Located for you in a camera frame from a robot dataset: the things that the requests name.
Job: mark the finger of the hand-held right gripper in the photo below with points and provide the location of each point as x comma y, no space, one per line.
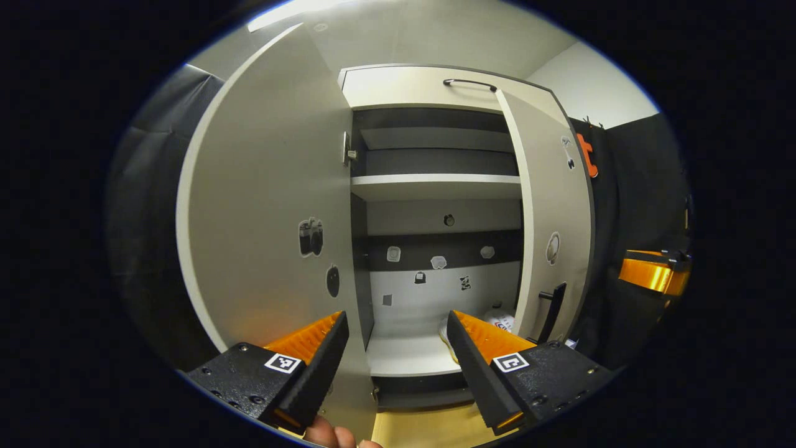
675,262
650,277

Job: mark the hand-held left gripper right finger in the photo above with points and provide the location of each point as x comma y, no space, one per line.
474,376

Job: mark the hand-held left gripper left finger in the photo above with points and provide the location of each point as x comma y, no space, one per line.
323,370

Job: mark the white shoe cabinet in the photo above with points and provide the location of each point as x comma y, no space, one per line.
435,292

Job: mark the white shoe cabinet door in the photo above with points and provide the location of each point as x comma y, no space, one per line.
261,186
553,199

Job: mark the white cabinet shelf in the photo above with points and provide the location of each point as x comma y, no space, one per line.
435,186
404,354

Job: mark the white cabinet drawer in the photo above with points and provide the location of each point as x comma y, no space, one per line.
404,87

